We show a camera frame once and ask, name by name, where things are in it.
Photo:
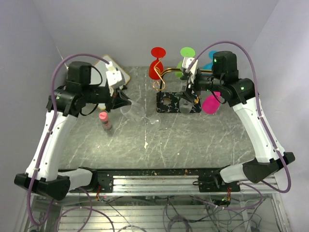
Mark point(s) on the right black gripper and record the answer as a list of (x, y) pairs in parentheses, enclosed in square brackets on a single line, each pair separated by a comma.
[(187, 93)]

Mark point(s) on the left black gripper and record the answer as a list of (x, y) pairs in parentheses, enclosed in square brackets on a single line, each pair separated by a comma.
[(117, 98)]

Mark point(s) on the clear wine glass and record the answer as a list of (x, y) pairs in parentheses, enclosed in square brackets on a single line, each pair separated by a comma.
[(135, 112), (185, 106)]

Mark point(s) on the magenta plastic wine glass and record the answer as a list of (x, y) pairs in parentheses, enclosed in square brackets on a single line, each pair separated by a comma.
[(210, 104)]

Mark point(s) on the gold wine glass rack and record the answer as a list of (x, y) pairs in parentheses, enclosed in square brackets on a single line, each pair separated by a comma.
[(166, 102)]

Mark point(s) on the blue plastic wine glass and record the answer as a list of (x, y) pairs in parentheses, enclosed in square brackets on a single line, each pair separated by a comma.
[(209, 65)]

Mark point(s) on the green plastic wine glass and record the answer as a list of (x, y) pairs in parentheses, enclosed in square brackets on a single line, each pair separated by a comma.
[(186, 53)]

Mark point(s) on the red plastic wine glass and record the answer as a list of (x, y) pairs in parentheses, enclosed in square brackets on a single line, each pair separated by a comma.
[(156, 66)]

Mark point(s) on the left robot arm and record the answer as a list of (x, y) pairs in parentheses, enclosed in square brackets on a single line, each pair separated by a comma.
[(64, 106)]

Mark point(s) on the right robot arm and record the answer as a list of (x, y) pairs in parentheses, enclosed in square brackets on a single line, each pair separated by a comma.
[(240, 94)]

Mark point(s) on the pink capped small bottle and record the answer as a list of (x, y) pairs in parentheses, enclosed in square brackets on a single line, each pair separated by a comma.
[(104, 118)]

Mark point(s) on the gold framed whiteboard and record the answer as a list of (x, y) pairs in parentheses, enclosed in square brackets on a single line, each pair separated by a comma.
[(98, 75)]

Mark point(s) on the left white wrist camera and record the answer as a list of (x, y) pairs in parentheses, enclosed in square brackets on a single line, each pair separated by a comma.
[(114, 77)]

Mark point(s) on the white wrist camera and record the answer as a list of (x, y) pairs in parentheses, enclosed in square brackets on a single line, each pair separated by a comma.
[(189, 69), (114, 77)]

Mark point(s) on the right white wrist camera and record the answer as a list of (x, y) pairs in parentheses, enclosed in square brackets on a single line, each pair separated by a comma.
[(189, 69)]

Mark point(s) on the aluminium mounting rail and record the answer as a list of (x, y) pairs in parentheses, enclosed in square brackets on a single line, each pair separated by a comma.
[(173, 185)]

